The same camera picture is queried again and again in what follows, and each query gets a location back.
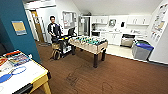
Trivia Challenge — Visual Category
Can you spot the foosball table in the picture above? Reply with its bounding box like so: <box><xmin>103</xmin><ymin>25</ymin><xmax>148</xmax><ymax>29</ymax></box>
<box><xmin>68</xmin><ymin>35</ymin><xmax>108</xmax><ymax>69</ymax></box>

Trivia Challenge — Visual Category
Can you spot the black built-in microwave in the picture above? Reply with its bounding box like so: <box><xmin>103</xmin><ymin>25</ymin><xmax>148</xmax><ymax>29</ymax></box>
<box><xmin>91</xmin><ymin>31</ymin><xmax>102</xmax><ymax>38</ymax></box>

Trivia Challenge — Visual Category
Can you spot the black wheeled cart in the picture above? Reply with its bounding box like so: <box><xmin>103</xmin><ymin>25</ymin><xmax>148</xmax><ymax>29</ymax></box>
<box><xmin>49</xmin><ymin>33</ymin><xmax>78</xmax><ymax>61</ymax></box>

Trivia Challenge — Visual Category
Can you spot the black monitor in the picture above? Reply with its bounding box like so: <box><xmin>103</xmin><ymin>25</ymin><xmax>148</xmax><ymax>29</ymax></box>
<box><xmin>67</xmin><ymin>27</ymin><xmax>77</xmax><ymax>38</ymax></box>

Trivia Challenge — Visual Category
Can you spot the stainless steel refrigerator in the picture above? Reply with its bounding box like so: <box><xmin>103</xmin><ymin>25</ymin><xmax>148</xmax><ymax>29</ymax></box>
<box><xmin>78</xmin><ymin>15</ymin><xmax>92</xmax><ymax>37</ymax></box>

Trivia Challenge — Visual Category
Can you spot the cardboard box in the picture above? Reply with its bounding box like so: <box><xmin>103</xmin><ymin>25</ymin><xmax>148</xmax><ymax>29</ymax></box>
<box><xmin>51</xmin><ymin>42</ymin><xmax>61</xmax><ymax>51</ymax></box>

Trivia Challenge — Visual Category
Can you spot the brown backpack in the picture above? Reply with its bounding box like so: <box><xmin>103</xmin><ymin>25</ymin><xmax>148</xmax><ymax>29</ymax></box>
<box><xmin>51</xmin><ymin>49</ymin><xmax>63</xmax><ymax>61</ymax></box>

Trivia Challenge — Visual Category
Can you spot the white two-door base cabinet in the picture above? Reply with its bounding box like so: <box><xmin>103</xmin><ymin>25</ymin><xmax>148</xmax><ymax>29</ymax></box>
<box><xmin>106</xmin><ymin>32</ymin><xmax>123</xmax><ymax>46</ymax></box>

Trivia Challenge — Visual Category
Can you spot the grey notice board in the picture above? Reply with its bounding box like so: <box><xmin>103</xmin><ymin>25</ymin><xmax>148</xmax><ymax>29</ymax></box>
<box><xmin>62</xmin><ymin>10</ymin><xmax>78</xmax><ymax>30</ymax></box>

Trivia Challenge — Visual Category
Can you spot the person in dark top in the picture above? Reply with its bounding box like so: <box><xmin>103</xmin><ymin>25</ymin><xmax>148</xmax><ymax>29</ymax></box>
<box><xmin>47</xmin><ymin>15</ymin><xmax>63</xmax><ymax>44</ymax></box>

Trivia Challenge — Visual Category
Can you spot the steel paper towel dispenser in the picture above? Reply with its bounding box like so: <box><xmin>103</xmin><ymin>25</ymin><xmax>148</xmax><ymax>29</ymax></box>
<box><xmin>108</xmin><ymin>18</ymin><xmax>117</xmax><ymax>28</ymax></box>

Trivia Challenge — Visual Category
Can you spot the black soap dispenser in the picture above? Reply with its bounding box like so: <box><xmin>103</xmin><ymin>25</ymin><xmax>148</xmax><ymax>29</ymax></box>
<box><xmin>120</xmin><ymin>21</ymin><xmax>126</xmax><ymax>28</ymax></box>

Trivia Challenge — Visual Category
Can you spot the brown wooden door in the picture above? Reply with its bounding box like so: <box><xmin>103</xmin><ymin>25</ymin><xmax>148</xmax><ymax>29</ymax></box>
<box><xmin>30</xmin><ymin>9</ymin><xmax>45</xmax><ymax>44</ymax></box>

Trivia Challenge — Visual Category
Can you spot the grey bin blue lid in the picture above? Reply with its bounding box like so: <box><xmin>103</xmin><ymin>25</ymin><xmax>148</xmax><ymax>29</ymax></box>
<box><xmin>131</xmin><ymin>42</ymin><xmax>155</xmax><ymax>62</ymax></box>

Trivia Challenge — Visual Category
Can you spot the blue game box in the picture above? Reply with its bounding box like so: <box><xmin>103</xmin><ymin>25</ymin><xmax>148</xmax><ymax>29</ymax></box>
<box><xmin>8</xmin><ymin>54</ymin><xmax>32</xmax><ymax>67</ymax></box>

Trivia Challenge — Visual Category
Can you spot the yellow game table white top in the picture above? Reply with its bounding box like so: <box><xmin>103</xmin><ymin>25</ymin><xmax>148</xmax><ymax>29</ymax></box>
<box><xmin>0</xmin><ymin>49</ymin><xmax>53</xmax><ymax>94</ymax></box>

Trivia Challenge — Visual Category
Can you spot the blue ping pong paddle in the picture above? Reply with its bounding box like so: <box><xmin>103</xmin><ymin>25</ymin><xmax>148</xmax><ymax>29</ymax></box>
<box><xmin>0</xmin><ymin>73</ymin><xmax>13</xmax><ymax>84</ymax></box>

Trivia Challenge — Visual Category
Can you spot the yellow wall sign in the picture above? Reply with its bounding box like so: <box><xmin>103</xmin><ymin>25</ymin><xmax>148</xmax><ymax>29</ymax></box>
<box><xmin>11</xmin><ymin>20</ymin><xmax>28</xmax><ymax>36</ymax></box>

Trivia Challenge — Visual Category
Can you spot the large colourful wall chart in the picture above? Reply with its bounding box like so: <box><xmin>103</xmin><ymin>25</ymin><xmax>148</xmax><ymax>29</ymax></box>
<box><xmin>150</xmin><ymin>3</ymin><xmax>168</xmax><ymax>43</ymax></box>

